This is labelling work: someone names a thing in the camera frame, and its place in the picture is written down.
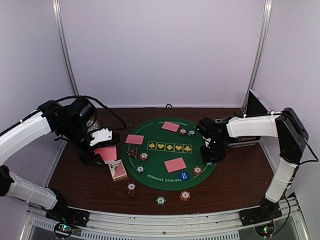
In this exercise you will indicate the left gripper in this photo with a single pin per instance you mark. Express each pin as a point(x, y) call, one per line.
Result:
point(88, 156)

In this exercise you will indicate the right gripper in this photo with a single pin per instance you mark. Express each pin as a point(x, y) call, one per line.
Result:
point(207, 158)

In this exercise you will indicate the red-backed card deck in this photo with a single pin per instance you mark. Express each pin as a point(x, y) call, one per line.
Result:
point(108, 154)

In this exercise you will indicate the dealt card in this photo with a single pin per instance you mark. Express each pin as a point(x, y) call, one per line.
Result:
point(170, 126)
point(134, 139)
point(174, 165)

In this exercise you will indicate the orange 5 chip stack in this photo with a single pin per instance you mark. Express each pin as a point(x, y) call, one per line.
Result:
point(185, 195)

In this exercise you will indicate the black 100 chip stack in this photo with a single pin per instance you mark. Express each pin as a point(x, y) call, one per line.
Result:
point(131, 188)

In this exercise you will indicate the green 20 chip stack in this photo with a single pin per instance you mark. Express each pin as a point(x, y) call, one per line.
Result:
point(160, 200)

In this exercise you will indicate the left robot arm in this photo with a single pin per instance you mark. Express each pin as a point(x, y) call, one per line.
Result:
point(68, 122)

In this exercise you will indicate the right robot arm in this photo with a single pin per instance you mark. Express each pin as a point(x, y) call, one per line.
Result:
point(284, 127)

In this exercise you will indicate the patterned round plate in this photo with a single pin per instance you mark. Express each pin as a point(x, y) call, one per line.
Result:
point(92, 125)

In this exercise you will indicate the playing card box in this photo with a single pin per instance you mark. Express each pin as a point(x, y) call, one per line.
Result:
point(117, 170)

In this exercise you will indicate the blue small blind button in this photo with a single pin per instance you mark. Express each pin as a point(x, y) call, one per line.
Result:
point(184, 176)

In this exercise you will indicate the black triangular all-in button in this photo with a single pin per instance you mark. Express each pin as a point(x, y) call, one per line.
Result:
point(132, 152)

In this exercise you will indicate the round green poker mat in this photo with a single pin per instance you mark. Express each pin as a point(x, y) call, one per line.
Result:
point(165, 154)

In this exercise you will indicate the aluminium poker chip case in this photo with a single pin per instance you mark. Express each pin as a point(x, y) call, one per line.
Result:
point(254, 106)

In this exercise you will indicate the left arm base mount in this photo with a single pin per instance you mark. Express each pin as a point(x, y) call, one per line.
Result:
point(72, 217)

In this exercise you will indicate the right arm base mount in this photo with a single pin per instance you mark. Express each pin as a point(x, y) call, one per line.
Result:
point(258, 215)

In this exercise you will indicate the front aluminium rail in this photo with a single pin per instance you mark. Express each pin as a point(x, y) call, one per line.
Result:
point(225, 225)

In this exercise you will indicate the right aluminium frame post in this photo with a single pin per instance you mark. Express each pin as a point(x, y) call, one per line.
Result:
point(264, 30)

